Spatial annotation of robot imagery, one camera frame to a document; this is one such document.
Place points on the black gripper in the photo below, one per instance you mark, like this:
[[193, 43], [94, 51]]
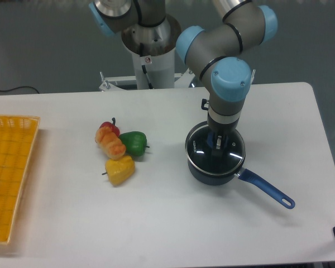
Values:
[[221, 125]]

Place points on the glass lid with blue knob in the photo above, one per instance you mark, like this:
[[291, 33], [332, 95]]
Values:
[[200, 154]]

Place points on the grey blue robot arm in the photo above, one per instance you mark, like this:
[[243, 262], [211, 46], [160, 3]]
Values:
[[213, 56]]

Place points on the yellow woven basket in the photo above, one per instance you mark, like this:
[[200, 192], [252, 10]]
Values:
[[17, 140]]

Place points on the red toy bell pepper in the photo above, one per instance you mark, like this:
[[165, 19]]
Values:
[[112, 126]]

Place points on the white metal base frame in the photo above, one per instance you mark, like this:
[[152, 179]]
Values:
[[186, 79]]

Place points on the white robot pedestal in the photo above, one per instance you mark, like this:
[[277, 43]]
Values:
[[153, 51]]

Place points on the green toy bell pepper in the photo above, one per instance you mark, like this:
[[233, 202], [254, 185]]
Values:
[[135, 142]]

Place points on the yellow toy bell pepper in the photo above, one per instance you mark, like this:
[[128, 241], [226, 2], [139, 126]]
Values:
[[118, 171]]

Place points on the orange toy bread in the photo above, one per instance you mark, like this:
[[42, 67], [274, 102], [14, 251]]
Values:
[[109, 142]]

